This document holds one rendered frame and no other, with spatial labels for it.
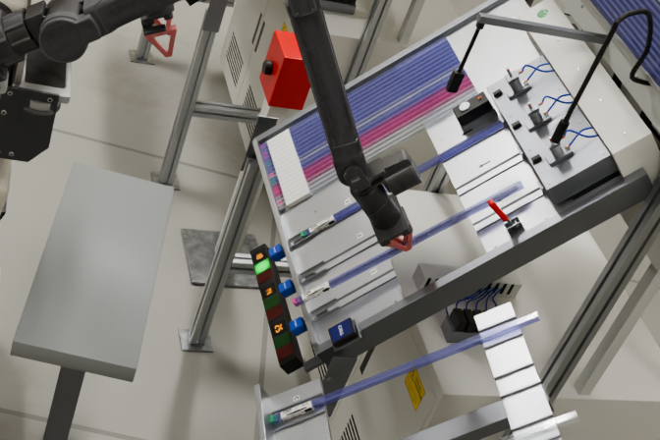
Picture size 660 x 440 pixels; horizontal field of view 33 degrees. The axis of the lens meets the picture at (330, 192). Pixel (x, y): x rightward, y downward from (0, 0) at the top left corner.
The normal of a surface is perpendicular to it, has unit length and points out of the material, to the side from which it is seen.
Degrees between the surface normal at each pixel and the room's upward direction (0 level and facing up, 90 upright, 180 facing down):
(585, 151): 47
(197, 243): 0
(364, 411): 90
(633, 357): 0
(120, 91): 0
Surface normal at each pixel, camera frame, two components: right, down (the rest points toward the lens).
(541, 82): -0.47, -0.60
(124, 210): 0.30, -0.77
